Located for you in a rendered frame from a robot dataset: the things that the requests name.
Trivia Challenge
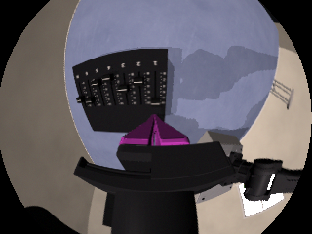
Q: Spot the black lighting desk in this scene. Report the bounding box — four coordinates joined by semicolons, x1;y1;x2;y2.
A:
72;49;168;133

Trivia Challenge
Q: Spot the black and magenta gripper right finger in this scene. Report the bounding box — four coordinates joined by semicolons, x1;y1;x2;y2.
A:
155;114;190;146

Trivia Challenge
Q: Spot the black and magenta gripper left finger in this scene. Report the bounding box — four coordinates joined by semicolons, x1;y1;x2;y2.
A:
119;114;155;146

